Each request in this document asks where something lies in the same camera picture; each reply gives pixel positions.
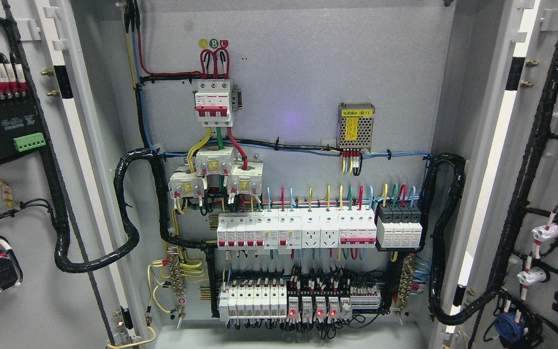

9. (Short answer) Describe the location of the grey cabinet door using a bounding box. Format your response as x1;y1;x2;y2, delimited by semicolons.
426;0;558;349
0;0;149;349

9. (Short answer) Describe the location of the white current transformer group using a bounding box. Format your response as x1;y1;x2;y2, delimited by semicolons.
169;146;264;202

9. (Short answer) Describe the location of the white socket breaker row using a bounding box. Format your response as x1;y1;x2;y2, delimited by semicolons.
217;207;377;254

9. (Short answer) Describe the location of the metal mesh power supply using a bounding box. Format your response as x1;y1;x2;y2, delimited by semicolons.
337;102;375;150

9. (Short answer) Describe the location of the white red main breaker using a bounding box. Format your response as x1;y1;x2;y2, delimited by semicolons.
194;79;242;127

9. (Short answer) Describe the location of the black white surge protector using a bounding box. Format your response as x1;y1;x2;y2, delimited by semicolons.
376;204;422;253

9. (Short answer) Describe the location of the black relay terminal row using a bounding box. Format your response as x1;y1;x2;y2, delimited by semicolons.
285;275;382;325

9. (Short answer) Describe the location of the white fuse holder row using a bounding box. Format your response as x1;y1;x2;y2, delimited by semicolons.
218;279;288;323

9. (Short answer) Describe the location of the brass left ground bar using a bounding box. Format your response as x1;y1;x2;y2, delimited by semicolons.
166;246;186;307

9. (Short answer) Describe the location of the brass ground bar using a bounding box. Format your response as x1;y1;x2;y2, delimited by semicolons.
395;254;416;311
166;246;186;307

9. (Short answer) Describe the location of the brass right ground bar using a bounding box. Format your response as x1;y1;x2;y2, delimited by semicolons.
395;254;416;311

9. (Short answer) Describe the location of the black digital power meter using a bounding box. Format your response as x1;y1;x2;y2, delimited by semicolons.
0;52;46;165

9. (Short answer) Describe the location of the black left cable conduit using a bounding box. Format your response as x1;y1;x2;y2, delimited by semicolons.
54;148;219;318

